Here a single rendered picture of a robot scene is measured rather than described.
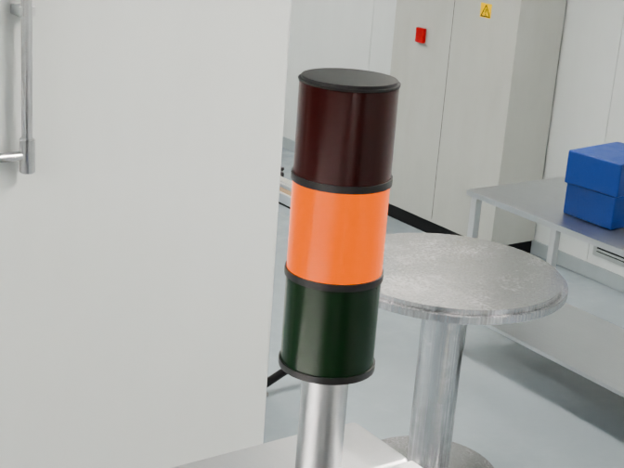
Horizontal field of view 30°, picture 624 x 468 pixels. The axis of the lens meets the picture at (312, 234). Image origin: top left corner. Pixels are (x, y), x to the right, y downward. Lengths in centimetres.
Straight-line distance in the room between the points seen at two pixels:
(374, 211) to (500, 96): 697
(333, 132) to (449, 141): 736
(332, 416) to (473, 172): 717
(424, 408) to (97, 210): 289
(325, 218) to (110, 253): 163
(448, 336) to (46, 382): 271
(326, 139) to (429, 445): 437
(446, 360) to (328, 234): 418
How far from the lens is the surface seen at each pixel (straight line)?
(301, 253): 57
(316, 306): 58
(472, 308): 429
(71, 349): 221
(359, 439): 75
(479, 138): 769
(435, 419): 484
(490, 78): 759
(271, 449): 73
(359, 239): 57
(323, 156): 55
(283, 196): 548
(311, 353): 59
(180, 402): 238
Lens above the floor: 245
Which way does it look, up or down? 18 degrees down
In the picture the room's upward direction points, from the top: 4 degrees clockwise
